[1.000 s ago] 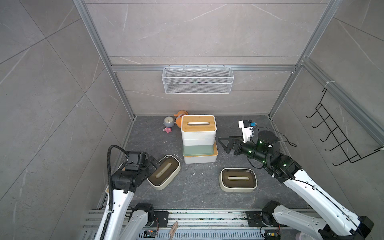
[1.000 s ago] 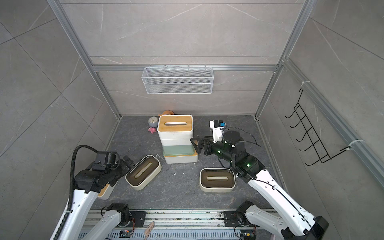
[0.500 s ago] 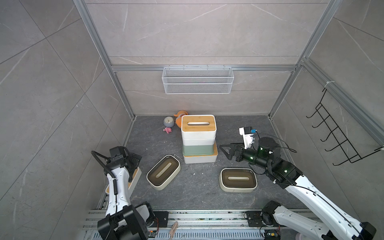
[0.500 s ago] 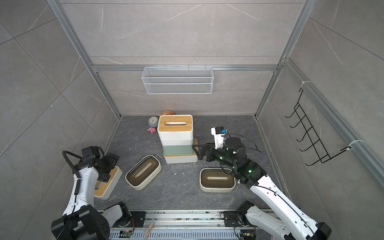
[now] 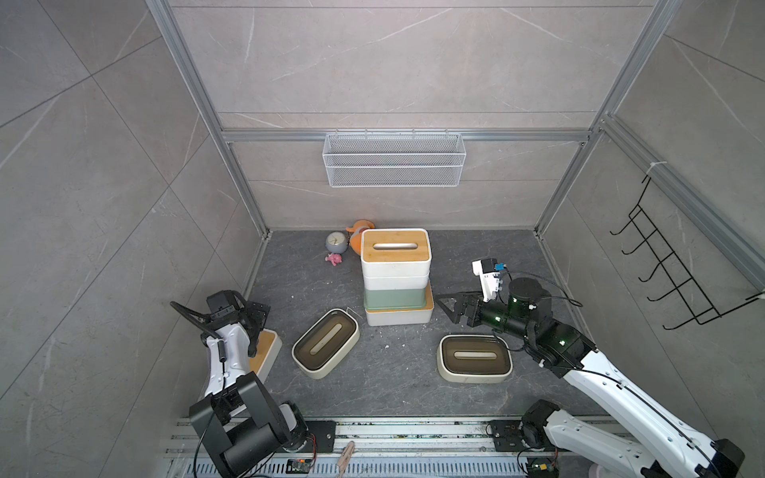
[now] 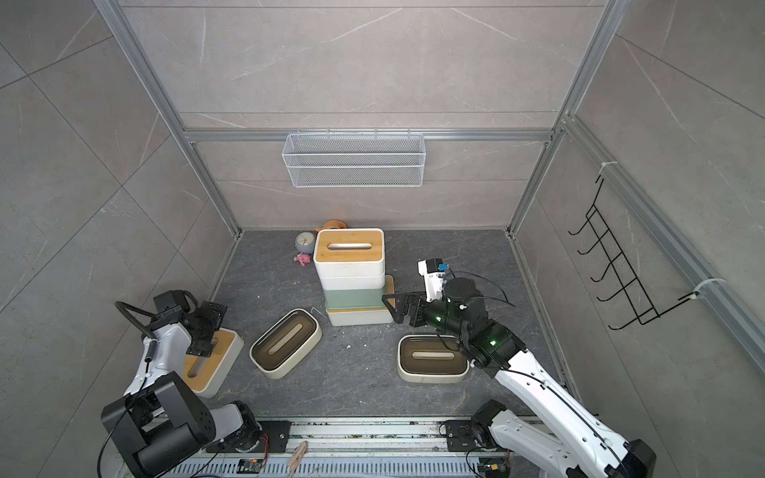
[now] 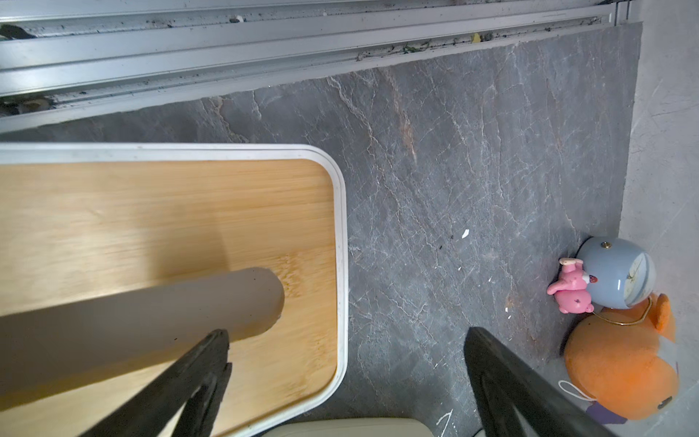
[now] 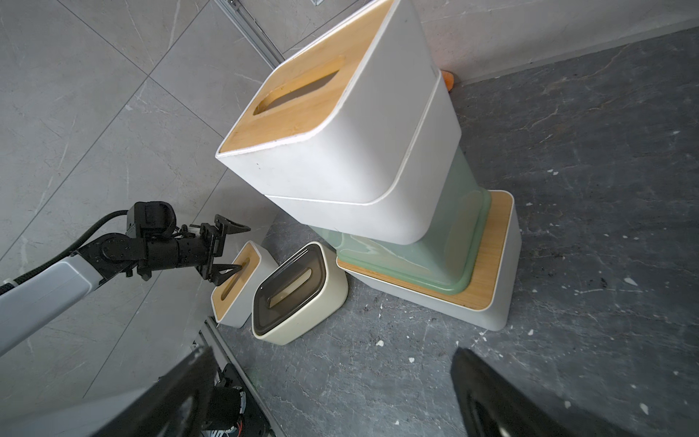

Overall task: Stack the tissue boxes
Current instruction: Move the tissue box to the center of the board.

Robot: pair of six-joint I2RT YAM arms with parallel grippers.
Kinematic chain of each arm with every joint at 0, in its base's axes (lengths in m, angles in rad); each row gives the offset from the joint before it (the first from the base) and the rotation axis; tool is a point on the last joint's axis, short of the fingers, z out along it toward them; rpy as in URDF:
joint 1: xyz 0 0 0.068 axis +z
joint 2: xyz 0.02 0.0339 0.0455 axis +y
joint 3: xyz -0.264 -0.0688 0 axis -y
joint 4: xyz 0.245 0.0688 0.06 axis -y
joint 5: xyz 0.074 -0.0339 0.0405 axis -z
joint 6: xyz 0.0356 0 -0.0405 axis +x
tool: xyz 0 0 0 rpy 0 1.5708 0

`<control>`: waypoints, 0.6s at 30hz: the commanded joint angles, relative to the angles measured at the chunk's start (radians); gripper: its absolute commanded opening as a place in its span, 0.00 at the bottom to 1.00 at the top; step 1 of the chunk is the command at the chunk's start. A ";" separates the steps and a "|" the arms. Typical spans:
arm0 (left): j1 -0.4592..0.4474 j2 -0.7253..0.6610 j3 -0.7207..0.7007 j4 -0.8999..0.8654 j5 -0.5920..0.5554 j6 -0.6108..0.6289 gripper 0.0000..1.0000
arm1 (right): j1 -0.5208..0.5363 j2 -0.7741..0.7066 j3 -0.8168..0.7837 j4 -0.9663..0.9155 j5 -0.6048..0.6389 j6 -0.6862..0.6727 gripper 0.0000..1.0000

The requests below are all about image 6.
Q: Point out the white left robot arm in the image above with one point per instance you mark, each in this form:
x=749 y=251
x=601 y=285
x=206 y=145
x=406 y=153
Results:
x=160 y=421

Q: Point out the orange plush fish toy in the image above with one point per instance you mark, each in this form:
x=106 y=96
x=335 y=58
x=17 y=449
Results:
x=332 y=224

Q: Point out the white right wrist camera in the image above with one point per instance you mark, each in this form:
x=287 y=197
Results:
x=433 y=271

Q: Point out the small pink pig toy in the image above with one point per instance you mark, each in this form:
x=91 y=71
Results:
x=303 y=259

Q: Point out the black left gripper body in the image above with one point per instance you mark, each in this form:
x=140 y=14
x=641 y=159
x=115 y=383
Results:
x=209 y=323

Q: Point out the white tissue box grey lid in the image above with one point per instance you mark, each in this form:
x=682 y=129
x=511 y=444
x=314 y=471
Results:
x=353 y=283

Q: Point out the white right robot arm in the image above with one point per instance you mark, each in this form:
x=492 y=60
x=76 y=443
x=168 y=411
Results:
x=576 y=443

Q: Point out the cream box dark lid left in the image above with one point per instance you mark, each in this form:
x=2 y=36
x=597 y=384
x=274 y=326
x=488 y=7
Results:
x=286 y=343

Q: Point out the cream box dark lid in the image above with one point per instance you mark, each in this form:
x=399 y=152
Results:
x=286 y=343
x=431 y=359

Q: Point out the white wire mesh basket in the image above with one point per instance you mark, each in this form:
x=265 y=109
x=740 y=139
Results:
x=334 y=160

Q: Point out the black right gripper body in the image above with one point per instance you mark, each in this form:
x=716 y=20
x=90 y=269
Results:
x=438 y=315

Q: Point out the large bamboo lid tissue box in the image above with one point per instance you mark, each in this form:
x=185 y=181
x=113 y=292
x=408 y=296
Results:
x=363 y=317

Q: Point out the black wire hook rack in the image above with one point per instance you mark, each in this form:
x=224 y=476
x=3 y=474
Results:
x=619 y=266

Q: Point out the small grey alarm clock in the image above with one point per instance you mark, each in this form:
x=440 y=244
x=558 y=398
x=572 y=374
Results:
x=305 y=242

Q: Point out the bamboo lid box edge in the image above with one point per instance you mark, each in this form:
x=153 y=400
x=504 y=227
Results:
x=205 y=376

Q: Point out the mint green tissue box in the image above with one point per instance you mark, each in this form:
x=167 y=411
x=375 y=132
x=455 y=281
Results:
x=352 y=300

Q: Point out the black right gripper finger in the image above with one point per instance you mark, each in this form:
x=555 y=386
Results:
x=400 y=307
x=415 y=312

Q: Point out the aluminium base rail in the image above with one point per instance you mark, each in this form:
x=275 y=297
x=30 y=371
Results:
x=396 y=447

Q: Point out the white tissue box bamboo lid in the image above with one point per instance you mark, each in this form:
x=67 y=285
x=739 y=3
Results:
x=350 y=252

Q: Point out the cream box dark lid right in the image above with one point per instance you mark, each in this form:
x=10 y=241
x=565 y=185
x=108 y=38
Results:
x=431 y=359

